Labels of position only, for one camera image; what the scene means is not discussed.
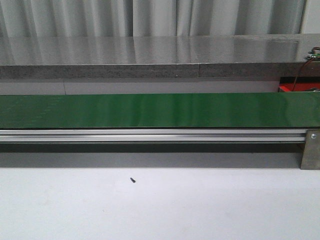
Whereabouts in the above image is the grey stone counter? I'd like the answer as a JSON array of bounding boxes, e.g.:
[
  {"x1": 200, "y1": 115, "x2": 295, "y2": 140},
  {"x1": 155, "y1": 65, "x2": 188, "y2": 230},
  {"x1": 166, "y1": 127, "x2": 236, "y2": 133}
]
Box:
[{"x1": 0, "y1": 34, "x2": 320, "y2": 79}]

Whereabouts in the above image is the green conveyor belt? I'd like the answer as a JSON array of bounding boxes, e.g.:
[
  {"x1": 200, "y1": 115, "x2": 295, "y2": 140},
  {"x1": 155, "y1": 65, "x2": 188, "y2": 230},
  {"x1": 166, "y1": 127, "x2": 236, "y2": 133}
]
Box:
[{"x1": 0, "y1": 92, "x2": 320, "y2": 129}]

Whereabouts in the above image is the red plastic tray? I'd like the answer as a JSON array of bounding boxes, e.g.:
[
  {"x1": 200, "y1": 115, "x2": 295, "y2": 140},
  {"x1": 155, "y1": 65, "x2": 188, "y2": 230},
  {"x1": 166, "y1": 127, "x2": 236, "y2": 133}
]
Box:
[{"x1": 278, "y1": 77, "x2": 320, "y2": 92}]

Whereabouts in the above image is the small green circuit board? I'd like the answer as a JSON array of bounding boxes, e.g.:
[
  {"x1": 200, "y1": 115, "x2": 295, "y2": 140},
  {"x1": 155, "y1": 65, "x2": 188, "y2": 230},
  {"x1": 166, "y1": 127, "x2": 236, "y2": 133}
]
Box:
[{"x1": 305, "y1": 51, "x2": 320, "y2": 61}]

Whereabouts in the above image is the grey curtain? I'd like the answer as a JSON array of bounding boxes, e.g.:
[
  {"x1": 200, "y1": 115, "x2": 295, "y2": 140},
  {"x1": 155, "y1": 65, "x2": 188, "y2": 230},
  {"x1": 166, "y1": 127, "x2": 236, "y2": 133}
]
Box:
[{"x1": 0, "y1": 0, "x2": 306, "y2": 37}]

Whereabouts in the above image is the red black wire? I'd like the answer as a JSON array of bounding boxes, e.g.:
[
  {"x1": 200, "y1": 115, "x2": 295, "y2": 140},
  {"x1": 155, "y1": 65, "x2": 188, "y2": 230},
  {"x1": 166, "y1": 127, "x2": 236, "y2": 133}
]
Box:
[{"x1": 292, "y1": 46, "x2": 320, "y2": 92}]

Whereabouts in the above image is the aluminium conveyor side rail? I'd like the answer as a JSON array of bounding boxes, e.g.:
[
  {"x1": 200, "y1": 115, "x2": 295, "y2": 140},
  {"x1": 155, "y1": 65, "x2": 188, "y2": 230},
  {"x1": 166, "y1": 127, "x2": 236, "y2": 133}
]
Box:
[{"x1": 0, "y1": 128, "x2": 307, "y2": 143}]

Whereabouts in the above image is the steel conveyor support bracket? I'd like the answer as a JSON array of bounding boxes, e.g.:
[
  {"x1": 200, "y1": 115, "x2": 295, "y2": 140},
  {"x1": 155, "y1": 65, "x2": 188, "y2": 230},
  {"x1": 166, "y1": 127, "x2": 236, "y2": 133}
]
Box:
[{"x1": 300, "y1": 129, "x2": 320, "y2": 170}]

